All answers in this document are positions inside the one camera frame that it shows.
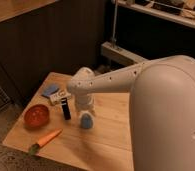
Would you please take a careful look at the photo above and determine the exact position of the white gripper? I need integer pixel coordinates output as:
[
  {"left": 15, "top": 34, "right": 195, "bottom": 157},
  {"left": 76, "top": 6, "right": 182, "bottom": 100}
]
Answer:
[{"left": 74, "top": 94, "right": 95, "bottom": 115}]

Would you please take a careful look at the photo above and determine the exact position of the blue ceramic cup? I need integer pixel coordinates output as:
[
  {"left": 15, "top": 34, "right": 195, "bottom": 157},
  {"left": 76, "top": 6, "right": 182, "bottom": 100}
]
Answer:
[{"left": 80, "top": 113, "right": 93, "bottom": 129}]

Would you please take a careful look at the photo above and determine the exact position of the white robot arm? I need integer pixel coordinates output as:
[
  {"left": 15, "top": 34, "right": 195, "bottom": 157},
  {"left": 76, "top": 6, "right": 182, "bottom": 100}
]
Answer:
[{"left": 67, "top": 55, "right": 195, "bottom": 171}]

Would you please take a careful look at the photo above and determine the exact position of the white labelled box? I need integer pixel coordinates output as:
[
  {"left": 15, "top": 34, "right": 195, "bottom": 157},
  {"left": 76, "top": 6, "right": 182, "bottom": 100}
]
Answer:
[{"left": 50, "top": 91, "right": 71, "bottom": 105}]

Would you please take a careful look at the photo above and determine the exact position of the orange bowl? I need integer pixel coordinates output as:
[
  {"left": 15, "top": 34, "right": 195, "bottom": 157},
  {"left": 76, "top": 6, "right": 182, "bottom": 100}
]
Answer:
[{"left": 24, "top": 104, "right": 50, "bottom": 129}]

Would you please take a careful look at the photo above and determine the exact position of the orange toy carrot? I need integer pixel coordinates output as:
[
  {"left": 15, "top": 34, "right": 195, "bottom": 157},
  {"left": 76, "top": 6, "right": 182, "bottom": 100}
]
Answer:
[{"left": 28, "top": 129, "right": 62, "bottom": 155}]

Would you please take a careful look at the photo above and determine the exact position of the metal shelf rack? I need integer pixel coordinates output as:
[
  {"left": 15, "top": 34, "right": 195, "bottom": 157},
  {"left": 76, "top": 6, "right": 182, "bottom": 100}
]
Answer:
[{"left": 101, "top": 0, "right": 195, "bottom": 66}]

